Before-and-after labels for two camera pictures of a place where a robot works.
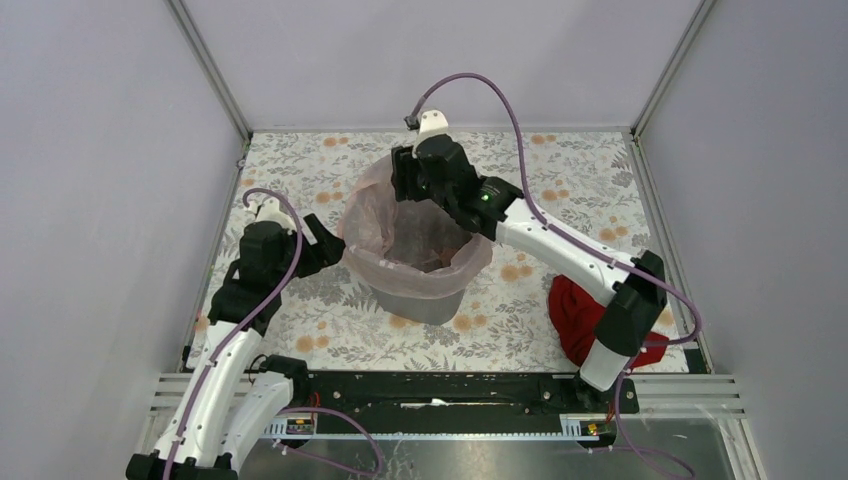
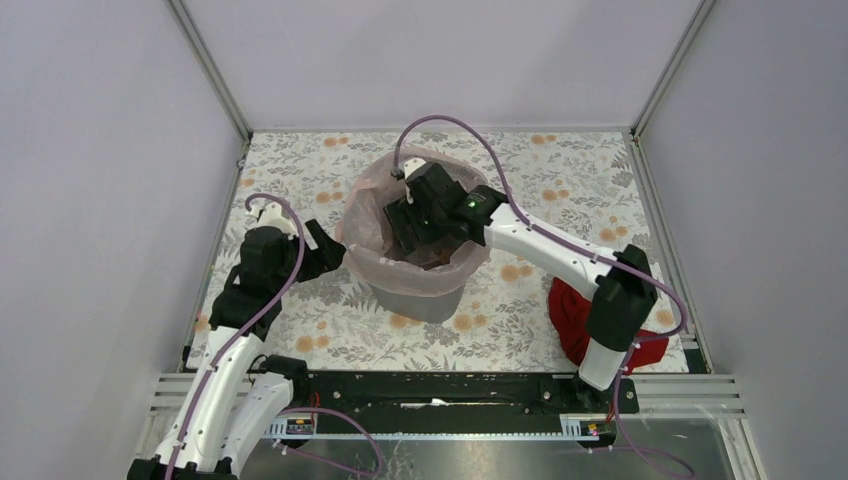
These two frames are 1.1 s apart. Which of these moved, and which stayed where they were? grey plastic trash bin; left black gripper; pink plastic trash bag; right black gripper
Moved: right black gripper
Stayed: left black gripper; pink plastic trash bag; grey plastic trash bin
